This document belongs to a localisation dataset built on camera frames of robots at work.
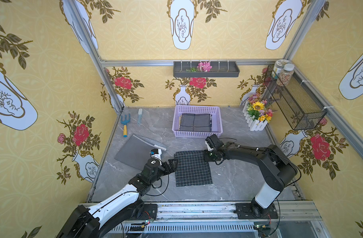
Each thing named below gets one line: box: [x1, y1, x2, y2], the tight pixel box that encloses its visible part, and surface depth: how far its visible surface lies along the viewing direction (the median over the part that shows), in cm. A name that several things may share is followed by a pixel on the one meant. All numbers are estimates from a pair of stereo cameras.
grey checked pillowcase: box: [178, 113, 212, 132], surface depth 109 cm
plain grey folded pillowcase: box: [114, 133, 168, 171], surface depth 100 cm
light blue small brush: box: [136, 108, 143, 125], surface depth 119 cm
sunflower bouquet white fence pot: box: [242, 93, 274, 132], surface depth 100 cm
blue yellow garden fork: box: [120, 113, 131, 138], surface depth 111 cm
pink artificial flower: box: [196, 60, 213, 72], surface depth 90 cm
